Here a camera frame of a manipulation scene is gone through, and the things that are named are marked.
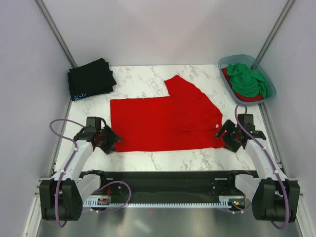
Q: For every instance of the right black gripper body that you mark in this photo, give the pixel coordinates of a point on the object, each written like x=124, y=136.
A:
x=230, y=138

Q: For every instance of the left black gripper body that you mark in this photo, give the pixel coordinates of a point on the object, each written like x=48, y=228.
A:
x=108, y=138

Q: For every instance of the red t shirt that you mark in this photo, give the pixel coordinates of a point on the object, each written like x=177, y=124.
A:
x=186, y=119
x=243, y=98

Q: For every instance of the blue plastic basin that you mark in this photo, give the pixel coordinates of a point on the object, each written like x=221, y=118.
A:
x=255, y=66

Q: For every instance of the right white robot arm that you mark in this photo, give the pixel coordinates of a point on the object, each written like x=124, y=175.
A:
x=274, y=197

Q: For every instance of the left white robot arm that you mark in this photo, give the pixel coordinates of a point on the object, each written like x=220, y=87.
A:
x=62, y=196

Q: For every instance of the green t shirt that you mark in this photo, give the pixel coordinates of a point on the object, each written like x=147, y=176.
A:
x=247, y=82

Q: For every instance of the red t shirt in basin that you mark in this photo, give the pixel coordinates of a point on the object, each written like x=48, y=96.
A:
x=243, y=98

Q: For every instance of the folded black t shirt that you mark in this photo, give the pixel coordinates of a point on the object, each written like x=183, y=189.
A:
x=91, y=79

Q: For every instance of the white slotted cable duct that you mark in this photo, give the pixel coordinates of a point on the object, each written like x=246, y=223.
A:
x=222, y=202

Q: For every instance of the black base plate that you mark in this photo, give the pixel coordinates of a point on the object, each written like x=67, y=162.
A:
x=169, y=186

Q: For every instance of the right aluminium frame post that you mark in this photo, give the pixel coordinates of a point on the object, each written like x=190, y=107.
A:
x=275, y=29

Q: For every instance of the aluminium frame post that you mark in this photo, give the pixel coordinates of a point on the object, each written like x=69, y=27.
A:
x=275, y=29
x=54, y=29

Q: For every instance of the left aluminium frame post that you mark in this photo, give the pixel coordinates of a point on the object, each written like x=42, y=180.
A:
x=54, y=29

